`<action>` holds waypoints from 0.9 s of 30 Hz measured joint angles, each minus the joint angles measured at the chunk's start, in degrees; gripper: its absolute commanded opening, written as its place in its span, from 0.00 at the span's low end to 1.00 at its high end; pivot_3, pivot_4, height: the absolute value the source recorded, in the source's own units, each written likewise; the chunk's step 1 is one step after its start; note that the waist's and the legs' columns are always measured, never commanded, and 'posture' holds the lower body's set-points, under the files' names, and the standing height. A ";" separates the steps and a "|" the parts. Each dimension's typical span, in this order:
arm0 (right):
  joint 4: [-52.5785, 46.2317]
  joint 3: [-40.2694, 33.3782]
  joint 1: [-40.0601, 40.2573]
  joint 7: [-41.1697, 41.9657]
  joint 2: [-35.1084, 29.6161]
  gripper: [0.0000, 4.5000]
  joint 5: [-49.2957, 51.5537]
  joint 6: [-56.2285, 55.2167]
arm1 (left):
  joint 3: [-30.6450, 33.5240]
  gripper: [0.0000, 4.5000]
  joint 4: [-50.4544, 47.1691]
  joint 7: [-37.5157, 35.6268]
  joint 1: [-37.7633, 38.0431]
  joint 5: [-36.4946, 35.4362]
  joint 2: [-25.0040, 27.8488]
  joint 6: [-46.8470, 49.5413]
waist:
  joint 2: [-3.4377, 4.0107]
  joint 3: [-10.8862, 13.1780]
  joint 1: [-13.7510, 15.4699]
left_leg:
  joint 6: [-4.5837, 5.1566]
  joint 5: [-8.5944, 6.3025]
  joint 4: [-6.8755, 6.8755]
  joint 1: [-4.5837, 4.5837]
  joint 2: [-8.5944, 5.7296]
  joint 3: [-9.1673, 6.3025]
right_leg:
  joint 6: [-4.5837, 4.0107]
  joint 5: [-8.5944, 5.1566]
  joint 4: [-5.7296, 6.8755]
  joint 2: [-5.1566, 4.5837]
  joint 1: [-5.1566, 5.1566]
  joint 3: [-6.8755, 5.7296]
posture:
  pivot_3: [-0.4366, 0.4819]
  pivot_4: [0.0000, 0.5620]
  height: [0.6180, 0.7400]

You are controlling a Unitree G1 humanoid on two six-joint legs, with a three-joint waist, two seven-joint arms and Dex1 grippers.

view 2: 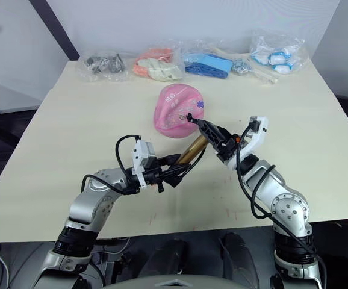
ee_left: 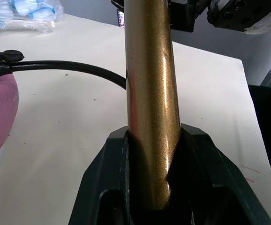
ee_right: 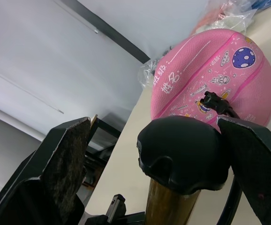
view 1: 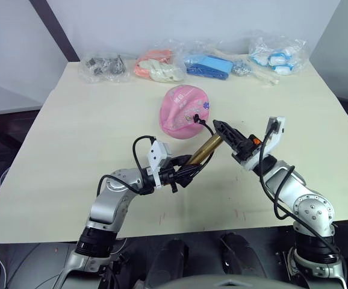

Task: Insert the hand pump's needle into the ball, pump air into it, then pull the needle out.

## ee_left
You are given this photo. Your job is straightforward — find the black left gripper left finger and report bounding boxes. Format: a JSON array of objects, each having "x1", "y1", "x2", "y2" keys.
[{"x1": 68, "y1": 126, "x2": 132, "y2": 225}]

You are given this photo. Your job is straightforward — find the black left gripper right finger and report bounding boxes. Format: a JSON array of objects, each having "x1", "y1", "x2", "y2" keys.
[{"x1": 179, "y1": 123, "x2": 271, "y2": 225}]

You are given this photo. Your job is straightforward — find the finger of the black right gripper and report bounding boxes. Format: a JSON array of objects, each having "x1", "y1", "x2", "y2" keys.
[
  {"x1": 111, "y1": 0, "x2": 127, "y2": 10},
  {"x1": 168, "y1": 0, "x2": 206, "y2": 33}
]

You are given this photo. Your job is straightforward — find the black pump hose with needle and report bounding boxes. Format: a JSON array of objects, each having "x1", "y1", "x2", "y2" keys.
[{"x1": 0, "y1": 49, "x2": 127, "y2": 91}]

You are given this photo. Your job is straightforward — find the gold hand pump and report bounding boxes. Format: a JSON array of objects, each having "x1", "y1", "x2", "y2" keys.
[{"x1": 122, "y1": 0, "x2": 182, "y2": 211}]

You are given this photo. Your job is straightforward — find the bag of blue white items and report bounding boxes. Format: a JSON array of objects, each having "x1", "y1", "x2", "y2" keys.
[{"x1": 0, "y1": 0, "x2": 65, "y2": 36}]

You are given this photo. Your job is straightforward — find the bag of cream sticks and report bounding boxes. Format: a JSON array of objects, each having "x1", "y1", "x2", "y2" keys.
[{"x1": 0, "y1": 20, "x2": 55, "y2": 32}]

